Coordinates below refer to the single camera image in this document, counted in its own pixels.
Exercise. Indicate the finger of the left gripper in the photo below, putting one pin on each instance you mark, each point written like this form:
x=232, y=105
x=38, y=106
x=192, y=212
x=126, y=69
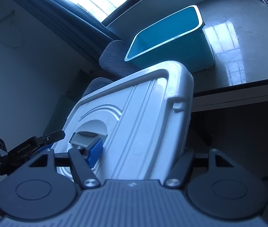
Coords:
x=50, y=138

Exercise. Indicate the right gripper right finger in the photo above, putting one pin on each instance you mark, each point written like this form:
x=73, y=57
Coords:
x=179, y=174

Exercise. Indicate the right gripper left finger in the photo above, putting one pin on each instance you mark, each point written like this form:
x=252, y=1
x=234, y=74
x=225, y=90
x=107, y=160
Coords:
x=83, y=156

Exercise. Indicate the white plastic bin lid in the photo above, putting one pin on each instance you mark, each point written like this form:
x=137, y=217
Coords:
x=144, y=119

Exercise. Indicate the far grey quilted chair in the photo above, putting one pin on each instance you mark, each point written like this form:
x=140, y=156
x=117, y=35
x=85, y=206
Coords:
x=113, y=61

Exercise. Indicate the blue curtain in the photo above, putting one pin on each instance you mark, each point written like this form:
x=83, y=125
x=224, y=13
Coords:
x=72, y=24

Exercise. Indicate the teal plastic storage bin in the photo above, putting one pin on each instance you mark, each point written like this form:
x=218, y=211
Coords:
x=177, y=37

